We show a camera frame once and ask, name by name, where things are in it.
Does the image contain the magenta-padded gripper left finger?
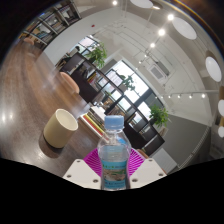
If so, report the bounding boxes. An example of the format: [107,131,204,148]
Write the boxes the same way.
[63,147,101,190]

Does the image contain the small ceiling spotlights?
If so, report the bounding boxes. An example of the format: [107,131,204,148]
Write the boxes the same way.
[112,0,208,99]

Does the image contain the low dark open shelf unit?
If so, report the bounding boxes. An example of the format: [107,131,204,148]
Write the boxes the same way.
[59,51,166,157]

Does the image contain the tall leafy green potted plant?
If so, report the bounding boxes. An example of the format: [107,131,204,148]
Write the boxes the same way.
[149,104,170,128]

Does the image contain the cream cylindrical cup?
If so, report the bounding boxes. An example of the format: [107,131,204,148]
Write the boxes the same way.
[42,108,79,149]

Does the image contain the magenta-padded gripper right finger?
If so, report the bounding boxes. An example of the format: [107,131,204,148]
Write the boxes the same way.
[128,147,168,190]

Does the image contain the clear water bottle blue cap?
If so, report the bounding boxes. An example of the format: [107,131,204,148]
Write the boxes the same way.
[96,114,132,192]

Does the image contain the ceiling air conditioner unit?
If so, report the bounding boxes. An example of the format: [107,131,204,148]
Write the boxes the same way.
[146,59,171,84]

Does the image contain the group of orange chairs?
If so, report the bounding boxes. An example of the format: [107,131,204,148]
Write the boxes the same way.
[22,35,150,160]

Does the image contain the round white ceiling lamps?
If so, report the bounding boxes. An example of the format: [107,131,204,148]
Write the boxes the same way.
[129,0,224,139]

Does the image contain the green plant in white pot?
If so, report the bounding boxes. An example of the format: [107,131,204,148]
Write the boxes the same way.
[120,74,137,92]

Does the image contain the bushy green potted plant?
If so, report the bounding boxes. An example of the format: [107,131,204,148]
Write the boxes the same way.
[87,43,108,69]

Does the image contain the tall dark bookshelf with books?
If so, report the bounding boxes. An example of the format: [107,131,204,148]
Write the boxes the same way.
[18,0,83,51]

